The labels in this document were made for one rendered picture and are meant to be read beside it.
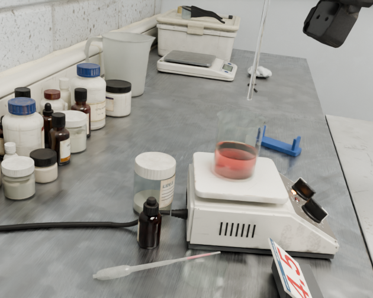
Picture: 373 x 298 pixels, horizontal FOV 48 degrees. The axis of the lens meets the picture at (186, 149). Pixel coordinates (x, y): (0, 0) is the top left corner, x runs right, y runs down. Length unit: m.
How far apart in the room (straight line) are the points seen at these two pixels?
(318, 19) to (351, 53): 1.45
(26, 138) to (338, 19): 0.49
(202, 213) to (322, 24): 0.27
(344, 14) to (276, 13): 1.42
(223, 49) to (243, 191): 1.11
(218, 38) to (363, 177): 0.89
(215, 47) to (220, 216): 1.13
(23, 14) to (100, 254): 0.57
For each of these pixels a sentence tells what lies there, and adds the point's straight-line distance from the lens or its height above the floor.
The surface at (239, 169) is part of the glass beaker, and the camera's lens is 0.54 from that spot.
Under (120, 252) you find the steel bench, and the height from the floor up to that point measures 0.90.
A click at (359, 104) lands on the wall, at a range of 2.06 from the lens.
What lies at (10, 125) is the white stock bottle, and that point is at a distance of 0.71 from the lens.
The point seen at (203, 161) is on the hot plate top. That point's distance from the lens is 0.60.
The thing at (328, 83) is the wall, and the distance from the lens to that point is 2.02.
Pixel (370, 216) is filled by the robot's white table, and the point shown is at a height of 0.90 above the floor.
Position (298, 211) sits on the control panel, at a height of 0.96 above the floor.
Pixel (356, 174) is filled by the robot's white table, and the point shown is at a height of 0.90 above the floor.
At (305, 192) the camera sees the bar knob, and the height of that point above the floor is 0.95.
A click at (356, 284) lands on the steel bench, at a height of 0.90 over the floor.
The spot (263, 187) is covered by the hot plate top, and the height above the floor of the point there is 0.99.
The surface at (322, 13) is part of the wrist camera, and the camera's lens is 0.56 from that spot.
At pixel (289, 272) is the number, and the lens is 0.52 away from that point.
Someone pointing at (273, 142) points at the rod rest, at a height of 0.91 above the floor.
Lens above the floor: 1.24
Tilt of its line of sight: 24 degrees down
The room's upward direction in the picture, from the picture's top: 6 degrees clockwise
